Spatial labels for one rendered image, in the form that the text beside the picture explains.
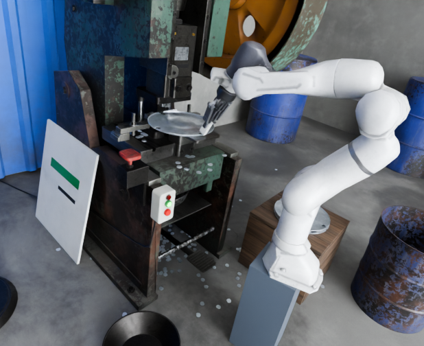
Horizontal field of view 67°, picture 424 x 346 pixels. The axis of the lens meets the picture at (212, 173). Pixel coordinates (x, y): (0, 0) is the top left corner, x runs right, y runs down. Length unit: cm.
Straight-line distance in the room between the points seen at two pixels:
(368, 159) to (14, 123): 212
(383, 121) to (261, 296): 75
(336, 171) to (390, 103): 23
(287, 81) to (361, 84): 20
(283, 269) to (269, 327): 28
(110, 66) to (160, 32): 35
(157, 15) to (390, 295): 156
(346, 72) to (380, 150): 23
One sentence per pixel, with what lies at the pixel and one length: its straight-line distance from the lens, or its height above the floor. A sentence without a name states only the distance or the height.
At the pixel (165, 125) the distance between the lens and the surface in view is 139.
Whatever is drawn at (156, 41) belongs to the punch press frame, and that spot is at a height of 112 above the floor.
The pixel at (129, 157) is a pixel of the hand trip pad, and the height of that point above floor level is 76.
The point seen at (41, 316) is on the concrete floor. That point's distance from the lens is 166.
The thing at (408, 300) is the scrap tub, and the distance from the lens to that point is 181.
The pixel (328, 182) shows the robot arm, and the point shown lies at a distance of 100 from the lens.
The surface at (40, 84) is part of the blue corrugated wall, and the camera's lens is 246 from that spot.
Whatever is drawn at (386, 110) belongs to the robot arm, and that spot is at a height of 110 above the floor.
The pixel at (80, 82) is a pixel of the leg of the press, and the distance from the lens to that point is 162.
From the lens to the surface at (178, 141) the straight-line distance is 140.
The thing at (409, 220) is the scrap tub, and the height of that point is 41.
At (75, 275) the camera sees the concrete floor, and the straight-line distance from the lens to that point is 179.
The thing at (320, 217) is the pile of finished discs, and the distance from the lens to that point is 178.
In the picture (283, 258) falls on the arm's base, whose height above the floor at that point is 53.
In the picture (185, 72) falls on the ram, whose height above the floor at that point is 99.
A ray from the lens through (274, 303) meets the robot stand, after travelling 129.
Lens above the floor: 128
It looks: 28 degrees down
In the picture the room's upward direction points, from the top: 10 degrees clockwise
